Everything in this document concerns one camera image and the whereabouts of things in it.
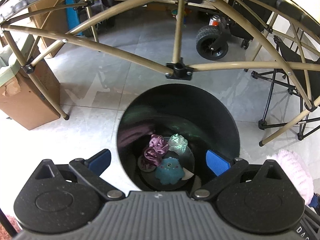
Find pale pink plush toy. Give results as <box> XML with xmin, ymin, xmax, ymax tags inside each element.
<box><xmin>266</xmin><ymin>149</ymin><xmax>314</xmax><ymax>203</ymax></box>

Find tan folding table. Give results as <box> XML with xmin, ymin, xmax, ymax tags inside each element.
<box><xmin>0</xmin><ymin>0</ymin><xmax>320</xmax><ymax>147</ymax></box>

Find blue plush toy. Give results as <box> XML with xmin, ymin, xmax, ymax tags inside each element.
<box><xmin>154</xmin><ymin>157</ymin><xmax>186</xmax><ymax>185</ymax></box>

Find black folding chair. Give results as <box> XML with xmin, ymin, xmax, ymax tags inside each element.
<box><xmin>251</xmin><ymin>0</ymin><xmax>320</xmax><ymax>140</ymax></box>

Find pink fluffy pant leg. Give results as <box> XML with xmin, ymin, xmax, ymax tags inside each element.
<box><xmin>0</xmin><ymin>212</ymin><xmax>19</xmax><ymax>239</ymax></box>

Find colourful toy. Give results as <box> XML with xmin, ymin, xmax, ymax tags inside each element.
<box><xmin>171</xmin><ymin>7</ymin><xmax>189</xmax><ymax>25</ymax></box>

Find blue board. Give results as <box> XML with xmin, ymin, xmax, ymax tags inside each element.
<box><xmin>65</xmin><ymin>0</ymin><xmax>84</xmax><ymax>37</ymax></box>

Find clear plastic bag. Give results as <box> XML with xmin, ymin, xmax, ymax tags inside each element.
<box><xmin>167</xmin><ymin>133</ymin><xmax>188</xmax><ymax>154</ymax></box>

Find orange gas canister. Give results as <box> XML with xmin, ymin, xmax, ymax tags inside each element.
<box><xmin>209</xmin><ymin>15</ymin><xmax>223</xmax><ymax>28</ymax></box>

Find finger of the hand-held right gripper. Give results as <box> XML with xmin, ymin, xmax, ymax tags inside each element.
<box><xmin>309</xmin><ymin>194</ymin><xmax>320</xmax><ymax>209</ymax></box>

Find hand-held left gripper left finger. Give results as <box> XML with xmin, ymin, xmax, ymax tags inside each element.
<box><xmin>35</xmin><ymin>149</ymin><xmax>125</xmax><ymax>202</ymax></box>

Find cardboard box with green liner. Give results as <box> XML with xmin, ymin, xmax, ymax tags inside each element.
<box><xmin>0</xmin><ymin>34</ymin><xmax>62</xmax><ymax>130</ymax></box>

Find purple satin cloth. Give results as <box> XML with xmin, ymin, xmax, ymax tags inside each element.
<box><xmin>138</xmin><ymin>134</ymin><xmax>169</xmax><ymax>168</ymax></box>

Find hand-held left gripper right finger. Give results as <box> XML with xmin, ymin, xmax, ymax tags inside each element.
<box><xmin>192</xmin><ymin>149</ymin><xmax>284</xmax><ymax>202</ymax></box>

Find tall cardboard box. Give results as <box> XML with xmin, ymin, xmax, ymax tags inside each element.
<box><xmin>27</xmin><ymin>0</ymin><xmax>75</xmax><ymax>58</ymax></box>

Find black trash bin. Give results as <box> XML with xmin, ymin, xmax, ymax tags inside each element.
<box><xmin>116</xmin><ymin>84</ymin><xmax>241</xmax><ymax>192</ymax></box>

